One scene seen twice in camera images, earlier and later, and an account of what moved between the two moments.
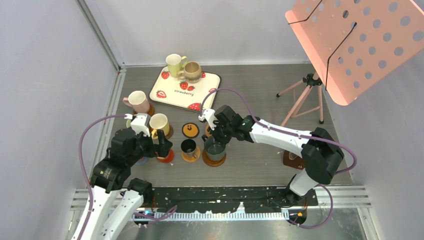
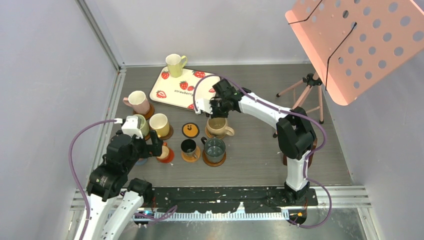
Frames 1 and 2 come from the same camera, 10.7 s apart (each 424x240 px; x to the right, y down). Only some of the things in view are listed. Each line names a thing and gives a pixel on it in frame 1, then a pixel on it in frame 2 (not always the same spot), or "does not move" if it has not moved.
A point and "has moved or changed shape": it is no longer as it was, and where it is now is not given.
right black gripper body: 223,134 -> 219,108
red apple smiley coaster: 169,158 does not move
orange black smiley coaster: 190,130 does not move
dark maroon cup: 188,147 does not move
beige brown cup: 192,72 has moved or changed shape
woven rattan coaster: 207,134 does not move
